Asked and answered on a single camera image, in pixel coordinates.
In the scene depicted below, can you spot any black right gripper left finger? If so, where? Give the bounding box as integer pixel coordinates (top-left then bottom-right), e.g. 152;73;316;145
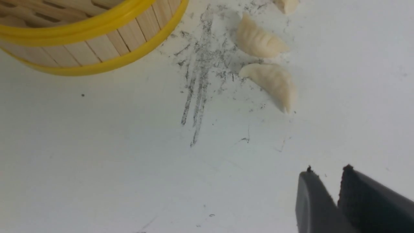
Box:
295;166;356;233

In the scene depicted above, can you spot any bamboo steamer tray yellow rim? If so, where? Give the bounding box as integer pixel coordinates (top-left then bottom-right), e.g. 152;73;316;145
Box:
0;0;188;76

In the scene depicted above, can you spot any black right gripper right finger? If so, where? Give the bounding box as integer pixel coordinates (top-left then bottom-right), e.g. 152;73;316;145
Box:
338;165;414;233

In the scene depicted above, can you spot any white dumpling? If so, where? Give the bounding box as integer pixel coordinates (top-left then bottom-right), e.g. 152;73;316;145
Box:
238;63;297;114
273;0;300;15
236;12;289;59

